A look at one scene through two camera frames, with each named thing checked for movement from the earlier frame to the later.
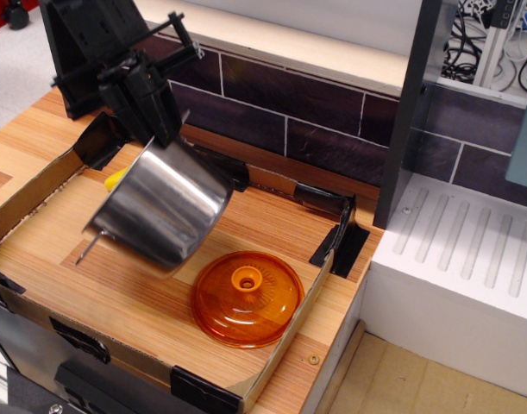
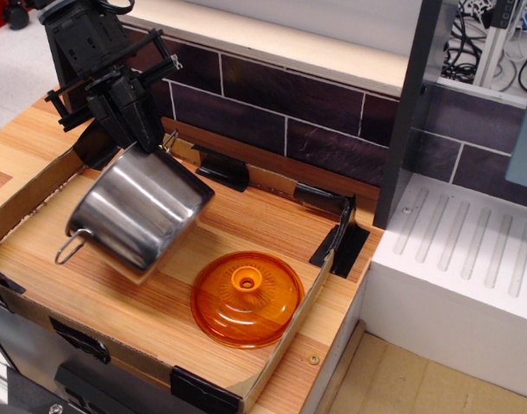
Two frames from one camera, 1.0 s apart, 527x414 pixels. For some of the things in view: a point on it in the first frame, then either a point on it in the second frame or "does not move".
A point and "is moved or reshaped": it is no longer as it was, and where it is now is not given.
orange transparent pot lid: x=247 y=299 does not move
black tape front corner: x=203 y=393 does not move
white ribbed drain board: x=455 y=275 does not move
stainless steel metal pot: x=162 y=211 is moved or reshaped
